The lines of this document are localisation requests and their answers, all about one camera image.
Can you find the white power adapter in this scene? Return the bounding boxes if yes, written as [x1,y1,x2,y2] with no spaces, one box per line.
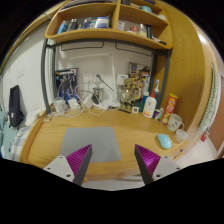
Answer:
[83,96,94,109]

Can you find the wooden desk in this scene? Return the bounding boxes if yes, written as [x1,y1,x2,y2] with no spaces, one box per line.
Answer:
[20,110,189,181]

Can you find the white mug with face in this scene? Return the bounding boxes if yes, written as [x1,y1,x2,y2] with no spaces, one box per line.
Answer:
[167,114,184,132]

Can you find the white lotion bottle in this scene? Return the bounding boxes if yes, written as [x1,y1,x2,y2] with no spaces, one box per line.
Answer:
[143,92,157,118]

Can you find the grey mouse pad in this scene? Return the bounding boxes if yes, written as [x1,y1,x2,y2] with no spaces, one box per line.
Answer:
[60,127,121,163]

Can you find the wooden wall shelf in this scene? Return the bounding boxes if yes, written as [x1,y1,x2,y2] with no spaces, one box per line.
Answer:
[45,0,173,50]

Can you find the small white container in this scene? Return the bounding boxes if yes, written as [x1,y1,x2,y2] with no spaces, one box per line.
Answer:
[175,129,188,142]

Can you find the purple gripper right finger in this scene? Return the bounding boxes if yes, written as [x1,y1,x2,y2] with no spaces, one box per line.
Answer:
[134,145,161,185]

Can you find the blue model kit box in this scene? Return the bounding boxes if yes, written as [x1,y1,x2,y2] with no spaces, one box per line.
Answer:
[56,68,79,102]

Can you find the golden robot figurine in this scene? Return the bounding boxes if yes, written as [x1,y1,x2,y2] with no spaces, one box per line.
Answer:
[120,78,137,113]

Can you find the red chips can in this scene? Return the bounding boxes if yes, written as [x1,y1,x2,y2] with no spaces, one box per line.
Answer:
[161,93,178,125]

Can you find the clear plastic cup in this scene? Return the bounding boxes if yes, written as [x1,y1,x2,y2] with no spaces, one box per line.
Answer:
[54,97,66,113]

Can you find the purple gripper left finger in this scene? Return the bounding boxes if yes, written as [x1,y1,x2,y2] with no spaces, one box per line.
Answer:
[66,145,92,186]

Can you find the light blue computer mouse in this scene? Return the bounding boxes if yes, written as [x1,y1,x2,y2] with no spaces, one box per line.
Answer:
[157,134,171,149]

